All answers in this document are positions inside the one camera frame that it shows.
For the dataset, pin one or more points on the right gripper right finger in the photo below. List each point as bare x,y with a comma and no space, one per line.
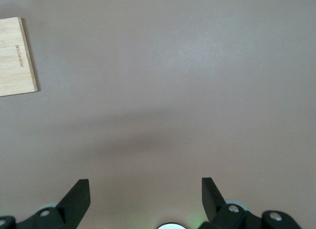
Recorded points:
212,204

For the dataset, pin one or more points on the wooden cutting board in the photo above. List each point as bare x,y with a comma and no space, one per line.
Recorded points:
12,61

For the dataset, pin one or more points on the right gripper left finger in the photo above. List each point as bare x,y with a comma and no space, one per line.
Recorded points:
74,204

